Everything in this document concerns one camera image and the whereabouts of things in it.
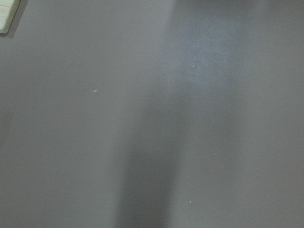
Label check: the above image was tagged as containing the wooden cutting board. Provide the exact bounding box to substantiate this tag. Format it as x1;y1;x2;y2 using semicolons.
0;0;20;34

